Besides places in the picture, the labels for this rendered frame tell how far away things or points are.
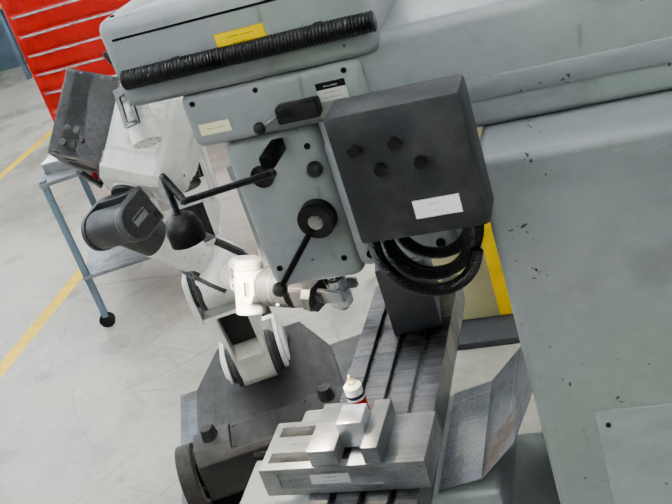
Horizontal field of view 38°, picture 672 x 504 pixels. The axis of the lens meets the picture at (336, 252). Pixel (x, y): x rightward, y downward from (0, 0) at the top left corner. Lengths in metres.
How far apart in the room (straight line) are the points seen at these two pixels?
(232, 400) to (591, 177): 1.74
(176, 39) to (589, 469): 1.06
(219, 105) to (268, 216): 0.23
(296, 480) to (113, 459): 2.16
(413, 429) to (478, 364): 1.87
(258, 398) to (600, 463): 1.38
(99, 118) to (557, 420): 1.17
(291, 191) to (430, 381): 0.65
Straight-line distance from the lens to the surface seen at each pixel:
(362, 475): 1.95
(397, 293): 2.33
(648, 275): 1.63
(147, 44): 1.70
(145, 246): 2.22
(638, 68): 1.60
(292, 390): 2.96
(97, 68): 7.26
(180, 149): 2.21
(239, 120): 1.71
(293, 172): 1.74
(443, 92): 1.35
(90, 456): 4.19
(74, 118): 2.25
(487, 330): 3.94
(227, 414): 2.97
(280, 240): 1.82
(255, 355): 2.85
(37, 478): 4.24
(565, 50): 1.59
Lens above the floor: 2.16
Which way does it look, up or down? 26 degrees down
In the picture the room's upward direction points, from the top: 18 degrees counter-clockwise
